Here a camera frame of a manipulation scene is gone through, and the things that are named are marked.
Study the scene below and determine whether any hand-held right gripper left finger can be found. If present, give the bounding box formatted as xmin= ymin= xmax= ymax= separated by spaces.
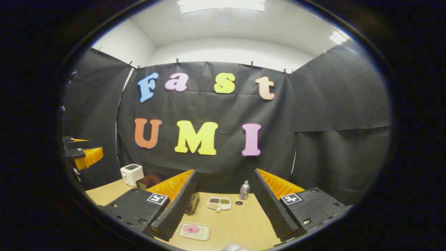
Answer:
xmin=100 ymin=169 xmax=200 ymax=242

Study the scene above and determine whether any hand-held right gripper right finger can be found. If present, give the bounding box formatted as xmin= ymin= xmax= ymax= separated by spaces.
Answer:
xmin=251 ymin=168 xmax=353 ymax=242

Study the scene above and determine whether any black electric oven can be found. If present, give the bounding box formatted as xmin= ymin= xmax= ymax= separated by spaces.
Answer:
xmin=136 ymin=173 xmax=201 ymax=215

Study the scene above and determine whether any cream square plate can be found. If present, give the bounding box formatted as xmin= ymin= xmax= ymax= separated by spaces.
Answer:
xmin=178 ymin=222 xmax=211 ymax=241

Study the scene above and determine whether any white divided snack dish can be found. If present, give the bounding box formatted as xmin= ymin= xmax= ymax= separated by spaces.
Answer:
xmin=207 ymin=197 xmax=232 ymax=212

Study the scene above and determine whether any white toaster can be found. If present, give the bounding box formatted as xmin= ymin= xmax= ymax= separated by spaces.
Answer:
xmin=120 ymin=164 xmax=144 ymax=187

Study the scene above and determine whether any black backdrop cloth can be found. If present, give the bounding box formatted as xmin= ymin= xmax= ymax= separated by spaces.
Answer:
xmin=62 ymin=44 xmax=391 ymax=206

